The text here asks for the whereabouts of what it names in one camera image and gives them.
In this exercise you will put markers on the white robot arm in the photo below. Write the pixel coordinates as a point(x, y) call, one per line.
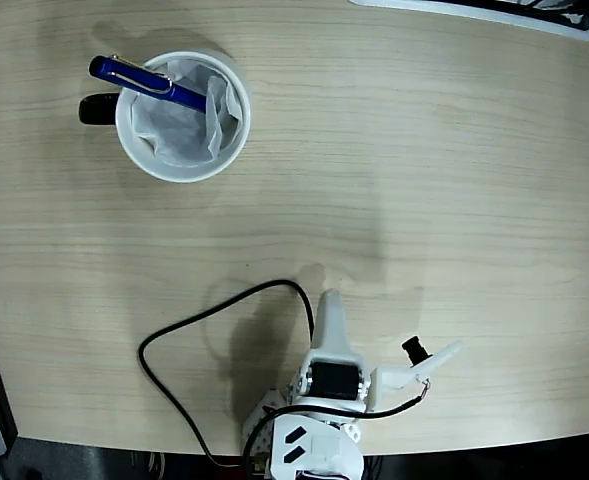
point(319, 445)

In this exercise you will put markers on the white flat board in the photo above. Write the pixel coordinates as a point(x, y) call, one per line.
point(586, 32)

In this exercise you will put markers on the black camera on white mount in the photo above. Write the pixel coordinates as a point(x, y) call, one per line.
point(399, 377)

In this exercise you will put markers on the brass screw fitting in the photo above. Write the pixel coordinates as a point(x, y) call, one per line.
point(260, 462)

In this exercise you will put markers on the white perforated base bracket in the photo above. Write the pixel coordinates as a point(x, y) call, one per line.
point(256, 425)

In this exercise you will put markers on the blue pen with metal clip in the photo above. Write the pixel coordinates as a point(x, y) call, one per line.
point(124, 75)

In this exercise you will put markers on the crumpled white tissue paper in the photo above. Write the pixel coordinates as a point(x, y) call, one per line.
point(174, 135)

